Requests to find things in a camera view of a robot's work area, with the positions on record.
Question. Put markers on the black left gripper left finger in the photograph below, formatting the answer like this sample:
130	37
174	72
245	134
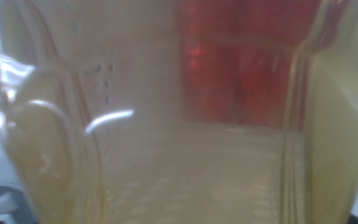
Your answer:
2	205

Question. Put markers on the yellow tea bottle white cap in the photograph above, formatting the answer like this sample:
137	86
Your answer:
337	124

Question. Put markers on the red cola can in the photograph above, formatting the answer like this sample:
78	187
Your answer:
238	62

